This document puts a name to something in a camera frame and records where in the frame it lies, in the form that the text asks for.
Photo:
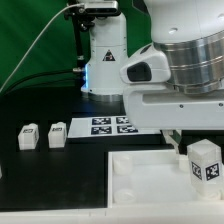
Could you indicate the white square tabletop tray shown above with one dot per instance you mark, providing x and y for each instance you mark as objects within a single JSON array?
[{"x": 152, "y": 177}]

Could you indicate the grey camera on mount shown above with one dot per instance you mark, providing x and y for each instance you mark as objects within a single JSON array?
[{"x": 99, "y": 7}]

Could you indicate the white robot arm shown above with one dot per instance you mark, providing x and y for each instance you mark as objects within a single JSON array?
[{"x": 172, "y": 22}]

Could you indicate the black camera stand pole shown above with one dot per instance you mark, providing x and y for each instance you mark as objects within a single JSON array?
[{"x": 81, "y": 22}]

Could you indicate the white marker sheet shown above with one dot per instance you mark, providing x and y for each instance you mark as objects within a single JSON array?
[{"x": 104, "y": 126}]

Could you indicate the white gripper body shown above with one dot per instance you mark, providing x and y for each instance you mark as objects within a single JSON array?
[{"x": 172, "y": 87}]

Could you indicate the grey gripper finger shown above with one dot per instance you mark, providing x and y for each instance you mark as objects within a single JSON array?
[{"x": 173, "y": 137}]

